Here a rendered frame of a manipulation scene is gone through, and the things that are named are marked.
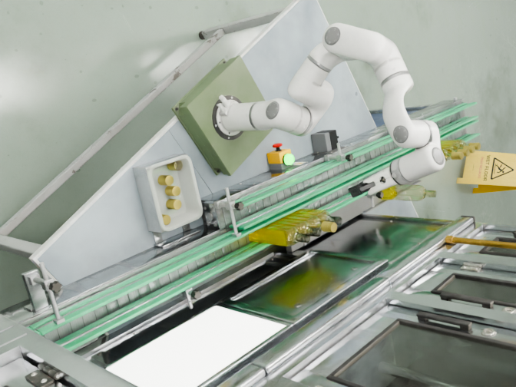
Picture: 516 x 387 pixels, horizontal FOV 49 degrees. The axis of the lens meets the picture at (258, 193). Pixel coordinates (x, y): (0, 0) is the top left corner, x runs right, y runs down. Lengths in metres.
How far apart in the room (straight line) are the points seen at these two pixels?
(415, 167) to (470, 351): 0.48
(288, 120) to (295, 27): 0.74
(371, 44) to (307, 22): 0.94
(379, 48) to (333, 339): 0.78
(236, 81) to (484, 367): 1.23
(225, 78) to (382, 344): 1.04
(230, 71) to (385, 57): 0.63
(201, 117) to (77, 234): 0.56
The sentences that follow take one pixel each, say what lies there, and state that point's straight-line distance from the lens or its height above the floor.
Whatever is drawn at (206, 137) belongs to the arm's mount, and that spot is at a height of 0.84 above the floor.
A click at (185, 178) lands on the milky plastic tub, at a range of 1.95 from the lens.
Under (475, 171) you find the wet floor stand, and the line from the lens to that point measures 5.15.
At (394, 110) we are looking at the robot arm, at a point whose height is 1.53.
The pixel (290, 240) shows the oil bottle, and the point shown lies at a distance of 1.90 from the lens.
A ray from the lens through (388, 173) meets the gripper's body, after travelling 1.62.
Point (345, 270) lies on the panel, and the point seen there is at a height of 1.23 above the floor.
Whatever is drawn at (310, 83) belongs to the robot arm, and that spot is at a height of 1.22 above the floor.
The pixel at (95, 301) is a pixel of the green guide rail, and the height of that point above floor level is 0.93.
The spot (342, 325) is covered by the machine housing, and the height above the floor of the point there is 1.41.
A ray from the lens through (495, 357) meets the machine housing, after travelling 1.48.
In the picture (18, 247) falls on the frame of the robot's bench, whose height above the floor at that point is 0.47.
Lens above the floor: 2.38
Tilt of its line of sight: 47 degrees down
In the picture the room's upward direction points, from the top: 93 degrees clockwise
